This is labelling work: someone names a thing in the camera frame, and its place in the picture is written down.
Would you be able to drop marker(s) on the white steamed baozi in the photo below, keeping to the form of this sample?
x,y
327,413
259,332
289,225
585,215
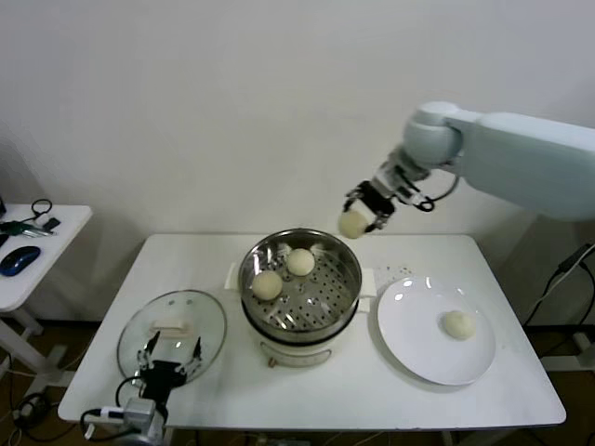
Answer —
x,y
352,224
459,324
301,261
267,284

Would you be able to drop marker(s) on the white side table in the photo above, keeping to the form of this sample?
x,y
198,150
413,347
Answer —
x,y
70,223

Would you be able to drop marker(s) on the black flat device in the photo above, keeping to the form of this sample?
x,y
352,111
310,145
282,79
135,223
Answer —
x,y
3,240

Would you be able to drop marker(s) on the perforated steel steamer basket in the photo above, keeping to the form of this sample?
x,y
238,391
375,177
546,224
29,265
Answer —
x,y
351,290

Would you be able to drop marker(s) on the black upright device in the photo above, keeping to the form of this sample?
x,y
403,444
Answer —
x,y
2,204

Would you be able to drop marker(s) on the white stand base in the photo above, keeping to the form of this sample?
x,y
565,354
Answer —
x,y
581,341

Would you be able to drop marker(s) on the blue computer mouse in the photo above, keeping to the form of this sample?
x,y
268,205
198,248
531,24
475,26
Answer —
x,y
21,260

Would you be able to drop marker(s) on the white round plate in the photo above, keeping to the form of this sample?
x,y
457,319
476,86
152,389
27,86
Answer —
x,y
409,334

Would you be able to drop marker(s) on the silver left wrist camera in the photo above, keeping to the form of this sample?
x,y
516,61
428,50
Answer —
x,y
138,411

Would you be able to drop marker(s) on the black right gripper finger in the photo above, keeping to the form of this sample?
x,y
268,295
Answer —
x,y
381,220
351,196

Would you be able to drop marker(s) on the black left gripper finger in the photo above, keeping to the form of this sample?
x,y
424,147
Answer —
x,y
194,363
145,360

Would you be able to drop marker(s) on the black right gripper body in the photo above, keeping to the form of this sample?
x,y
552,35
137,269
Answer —
x,y
375,200

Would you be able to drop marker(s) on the cream electric cooker pot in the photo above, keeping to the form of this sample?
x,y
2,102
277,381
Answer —
x,y
297,355

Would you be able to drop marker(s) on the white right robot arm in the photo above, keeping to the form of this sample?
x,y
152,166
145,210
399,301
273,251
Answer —
x,y
511,158

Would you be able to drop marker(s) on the small black rectangular device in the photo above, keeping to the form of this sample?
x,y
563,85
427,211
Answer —
x,y
53,224

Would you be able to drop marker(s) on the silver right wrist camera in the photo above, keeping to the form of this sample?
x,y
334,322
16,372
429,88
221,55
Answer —
x,y
400,179

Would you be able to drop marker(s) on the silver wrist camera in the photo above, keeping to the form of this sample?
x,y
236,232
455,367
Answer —
x,y
400,179
138,411

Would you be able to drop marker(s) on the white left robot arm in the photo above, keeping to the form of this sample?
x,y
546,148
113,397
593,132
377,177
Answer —
x,y
153,432

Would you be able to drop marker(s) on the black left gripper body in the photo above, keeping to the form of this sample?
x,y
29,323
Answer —
x,y
162,377

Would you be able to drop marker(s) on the black floor power adapter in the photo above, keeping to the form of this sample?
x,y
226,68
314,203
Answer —
x,y
32,404

